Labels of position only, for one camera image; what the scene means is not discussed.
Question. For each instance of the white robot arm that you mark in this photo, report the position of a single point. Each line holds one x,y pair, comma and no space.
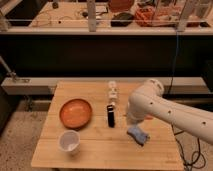
147,99

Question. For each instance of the black upright eraser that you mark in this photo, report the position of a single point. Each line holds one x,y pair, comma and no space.
110,116

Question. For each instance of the orange plate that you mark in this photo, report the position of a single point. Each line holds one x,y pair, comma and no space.
75,113

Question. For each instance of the blue sponge cloth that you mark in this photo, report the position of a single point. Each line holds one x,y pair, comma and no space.
138,135

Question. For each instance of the white plastic cup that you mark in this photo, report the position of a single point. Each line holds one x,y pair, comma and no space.
69,142

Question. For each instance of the black pouch on shelf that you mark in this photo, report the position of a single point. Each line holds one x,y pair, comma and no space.
122,19

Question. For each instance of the red-brown bowl on shelf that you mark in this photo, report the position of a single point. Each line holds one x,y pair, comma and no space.
120,5

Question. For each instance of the orange crate on shelf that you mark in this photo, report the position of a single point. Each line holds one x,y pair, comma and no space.
152,17

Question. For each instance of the metal clamp bracket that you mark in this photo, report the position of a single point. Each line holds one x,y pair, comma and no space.
12,74

